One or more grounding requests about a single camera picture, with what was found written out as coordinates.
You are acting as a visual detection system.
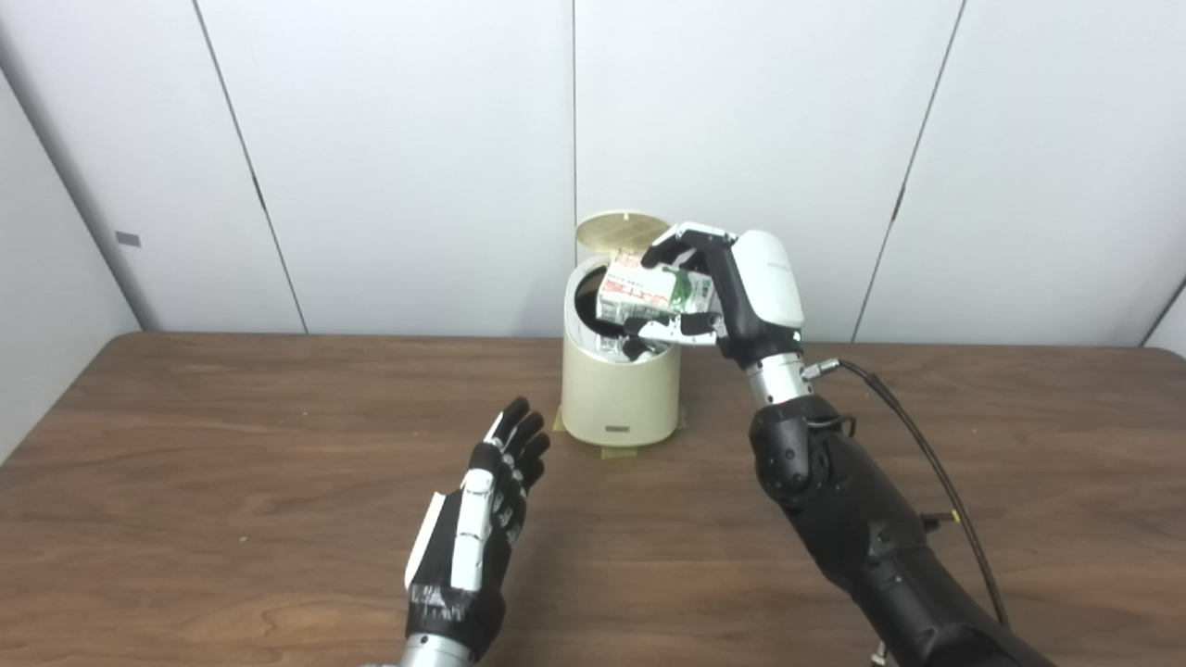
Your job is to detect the cream-colored bin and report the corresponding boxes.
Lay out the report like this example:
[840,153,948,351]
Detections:
[561,255,682,447]

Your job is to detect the round cream bin lid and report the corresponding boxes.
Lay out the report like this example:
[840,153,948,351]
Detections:
[575,211,671,271]

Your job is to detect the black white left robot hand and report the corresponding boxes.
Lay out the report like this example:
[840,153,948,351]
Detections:
[405,397,551,661]

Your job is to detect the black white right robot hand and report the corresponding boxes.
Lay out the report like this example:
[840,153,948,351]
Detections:
[623,222,805,364]

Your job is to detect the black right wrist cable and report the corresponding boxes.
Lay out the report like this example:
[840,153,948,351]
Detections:
[801,359,1011,631]

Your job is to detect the white green milk carton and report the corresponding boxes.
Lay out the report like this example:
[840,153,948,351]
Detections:
[596,252,716,325]

